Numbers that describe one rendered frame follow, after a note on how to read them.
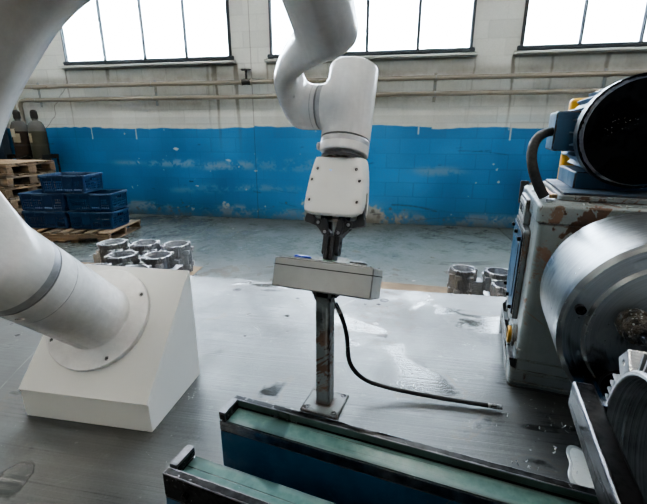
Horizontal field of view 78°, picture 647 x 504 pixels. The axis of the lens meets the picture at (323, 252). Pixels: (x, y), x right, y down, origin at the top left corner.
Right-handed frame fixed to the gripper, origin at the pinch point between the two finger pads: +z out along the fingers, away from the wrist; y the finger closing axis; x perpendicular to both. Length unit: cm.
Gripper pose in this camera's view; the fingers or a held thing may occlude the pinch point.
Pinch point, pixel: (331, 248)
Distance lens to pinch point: 67.0
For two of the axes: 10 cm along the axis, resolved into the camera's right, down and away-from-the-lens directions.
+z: -1.3, 9.9, -0.5
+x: 3.4, 0.9, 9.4
